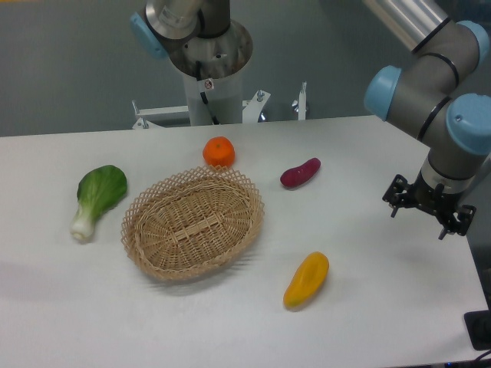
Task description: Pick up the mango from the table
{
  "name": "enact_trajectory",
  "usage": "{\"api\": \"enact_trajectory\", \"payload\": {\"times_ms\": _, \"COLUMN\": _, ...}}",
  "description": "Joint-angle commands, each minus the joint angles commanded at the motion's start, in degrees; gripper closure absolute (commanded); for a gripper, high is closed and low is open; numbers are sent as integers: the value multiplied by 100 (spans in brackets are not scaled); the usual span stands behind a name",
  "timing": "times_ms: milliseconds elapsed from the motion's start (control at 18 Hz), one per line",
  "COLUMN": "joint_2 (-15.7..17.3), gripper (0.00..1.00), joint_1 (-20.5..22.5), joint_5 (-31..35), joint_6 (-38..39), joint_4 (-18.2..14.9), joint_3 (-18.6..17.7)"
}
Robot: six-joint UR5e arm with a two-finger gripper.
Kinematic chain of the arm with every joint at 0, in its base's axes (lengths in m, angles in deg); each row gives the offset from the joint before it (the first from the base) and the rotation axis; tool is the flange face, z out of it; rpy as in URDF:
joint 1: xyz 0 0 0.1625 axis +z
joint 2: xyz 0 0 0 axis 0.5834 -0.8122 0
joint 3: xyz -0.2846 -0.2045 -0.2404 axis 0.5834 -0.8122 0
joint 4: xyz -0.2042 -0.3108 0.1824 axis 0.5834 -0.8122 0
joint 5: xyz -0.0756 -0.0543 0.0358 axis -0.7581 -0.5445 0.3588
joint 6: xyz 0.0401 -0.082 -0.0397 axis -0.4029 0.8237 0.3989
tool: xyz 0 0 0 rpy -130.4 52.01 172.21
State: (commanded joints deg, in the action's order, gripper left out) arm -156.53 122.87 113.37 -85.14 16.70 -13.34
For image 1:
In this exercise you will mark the orange tangerine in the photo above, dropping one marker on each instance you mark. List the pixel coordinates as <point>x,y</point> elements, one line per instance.
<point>219,151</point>

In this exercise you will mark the yellow mango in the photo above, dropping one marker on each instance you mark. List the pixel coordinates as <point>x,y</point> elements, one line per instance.
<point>306,281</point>

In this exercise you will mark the green bok choy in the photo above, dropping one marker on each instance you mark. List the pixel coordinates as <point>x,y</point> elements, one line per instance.
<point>98,191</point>

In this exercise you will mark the woven wicker basket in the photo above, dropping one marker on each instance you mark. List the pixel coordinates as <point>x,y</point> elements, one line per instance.
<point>192,223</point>

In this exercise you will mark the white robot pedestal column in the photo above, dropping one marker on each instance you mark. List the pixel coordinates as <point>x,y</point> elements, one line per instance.
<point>213,101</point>

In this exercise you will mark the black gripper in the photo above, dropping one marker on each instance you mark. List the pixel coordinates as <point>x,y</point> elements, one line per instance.
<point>431,201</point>

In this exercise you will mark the purple sweet potato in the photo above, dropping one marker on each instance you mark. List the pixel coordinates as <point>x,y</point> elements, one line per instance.
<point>299,175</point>

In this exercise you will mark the white metal base frame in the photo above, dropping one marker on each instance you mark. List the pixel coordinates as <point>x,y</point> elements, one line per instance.
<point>253,111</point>

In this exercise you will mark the black device at table corner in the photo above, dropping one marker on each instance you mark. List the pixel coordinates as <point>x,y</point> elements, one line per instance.
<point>478,328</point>

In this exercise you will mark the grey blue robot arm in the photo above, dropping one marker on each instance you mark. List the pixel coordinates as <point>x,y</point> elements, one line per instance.
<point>210,50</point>

